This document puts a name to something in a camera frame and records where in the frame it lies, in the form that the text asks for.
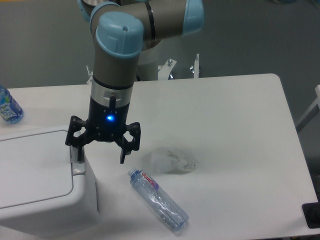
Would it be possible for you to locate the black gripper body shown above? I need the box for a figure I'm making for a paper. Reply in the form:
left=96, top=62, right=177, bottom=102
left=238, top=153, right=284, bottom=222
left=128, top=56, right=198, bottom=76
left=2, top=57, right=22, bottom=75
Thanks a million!
left=86, top=97, right=130, bottom=143

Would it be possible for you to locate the white frame right edge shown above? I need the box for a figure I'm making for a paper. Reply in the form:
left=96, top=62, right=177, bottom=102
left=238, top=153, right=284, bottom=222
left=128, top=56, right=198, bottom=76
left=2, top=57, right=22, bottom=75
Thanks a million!
left=295, top=85, right=320, bottom=133

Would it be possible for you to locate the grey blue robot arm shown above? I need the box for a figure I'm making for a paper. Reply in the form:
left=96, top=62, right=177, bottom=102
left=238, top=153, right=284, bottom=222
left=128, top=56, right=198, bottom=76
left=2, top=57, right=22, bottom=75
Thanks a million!
left=65, top=0, right=205, bottom=163

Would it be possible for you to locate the blue labelled water bottle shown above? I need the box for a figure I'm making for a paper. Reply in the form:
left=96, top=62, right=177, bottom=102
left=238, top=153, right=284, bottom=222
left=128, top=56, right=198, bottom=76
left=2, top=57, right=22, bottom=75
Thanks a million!
left=0, top=85, right=24, bottom=124

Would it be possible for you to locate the white trash can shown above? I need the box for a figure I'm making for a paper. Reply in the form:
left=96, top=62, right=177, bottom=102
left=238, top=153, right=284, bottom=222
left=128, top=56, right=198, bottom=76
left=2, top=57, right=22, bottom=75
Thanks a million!
left=0, top=125, right=100, bottom=239

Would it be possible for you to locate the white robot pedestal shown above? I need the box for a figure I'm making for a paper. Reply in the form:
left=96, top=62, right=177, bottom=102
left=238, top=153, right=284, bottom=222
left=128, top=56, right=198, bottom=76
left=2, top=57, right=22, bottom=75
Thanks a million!
left=136, top=41, right=160, bottom=82

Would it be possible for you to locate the clear empty plastic bottle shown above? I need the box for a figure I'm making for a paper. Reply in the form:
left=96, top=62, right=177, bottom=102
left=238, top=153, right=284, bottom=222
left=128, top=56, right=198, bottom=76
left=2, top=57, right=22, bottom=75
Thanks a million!
left=128, top=168, right=189, bottom=233

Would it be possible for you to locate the white metal base frame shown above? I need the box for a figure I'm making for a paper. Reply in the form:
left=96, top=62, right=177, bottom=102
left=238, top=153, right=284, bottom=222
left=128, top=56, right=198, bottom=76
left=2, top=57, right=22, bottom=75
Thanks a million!
left=86, top=53, right=201, bottom=85

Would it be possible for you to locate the black table clamp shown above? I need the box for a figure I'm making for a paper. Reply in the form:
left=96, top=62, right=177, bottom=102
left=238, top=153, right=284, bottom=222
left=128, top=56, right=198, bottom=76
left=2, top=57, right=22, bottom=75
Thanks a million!
left=302, top=202, right=320, bottom=229

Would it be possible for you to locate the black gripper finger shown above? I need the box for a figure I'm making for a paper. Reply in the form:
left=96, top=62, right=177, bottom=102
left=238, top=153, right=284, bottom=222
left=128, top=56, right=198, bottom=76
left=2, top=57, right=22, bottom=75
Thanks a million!
left=65, top=115, right=97, bottom=162
left=114, top=122, right=141, bottom=164

